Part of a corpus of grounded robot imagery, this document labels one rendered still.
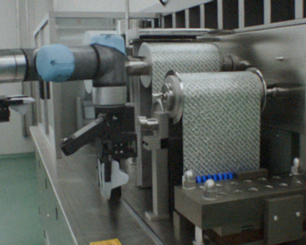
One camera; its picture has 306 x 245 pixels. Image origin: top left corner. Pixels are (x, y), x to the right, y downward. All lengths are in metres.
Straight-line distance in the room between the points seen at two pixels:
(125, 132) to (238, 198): 0.30
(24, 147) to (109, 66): 5.83
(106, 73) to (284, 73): 0.57
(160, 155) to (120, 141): 0.29
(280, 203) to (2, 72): 0.69
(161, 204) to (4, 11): 5.63
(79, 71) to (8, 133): 5.81
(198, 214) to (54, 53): 0.47
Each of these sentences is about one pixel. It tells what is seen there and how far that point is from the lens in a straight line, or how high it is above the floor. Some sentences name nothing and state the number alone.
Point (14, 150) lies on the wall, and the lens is 6.69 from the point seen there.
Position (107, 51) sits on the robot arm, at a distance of 0.90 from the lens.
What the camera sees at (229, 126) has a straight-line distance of 1.17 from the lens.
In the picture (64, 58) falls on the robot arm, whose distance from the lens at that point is 0.84.
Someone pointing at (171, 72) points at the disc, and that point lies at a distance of 1.15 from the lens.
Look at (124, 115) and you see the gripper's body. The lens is 0.93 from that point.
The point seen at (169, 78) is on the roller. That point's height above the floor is 1.30.
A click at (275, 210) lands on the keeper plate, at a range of 1.03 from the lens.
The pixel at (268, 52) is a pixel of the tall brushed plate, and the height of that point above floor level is 1.37.
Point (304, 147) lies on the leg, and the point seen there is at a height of 1.05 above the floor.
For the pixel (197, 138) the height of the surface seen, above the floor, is 1.14.
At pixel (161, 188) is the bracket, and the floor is 0.99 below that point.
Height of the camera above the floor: 1.34
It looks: 8 degrees down
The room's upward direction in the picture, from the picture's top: 1 degrees counter-clockwise
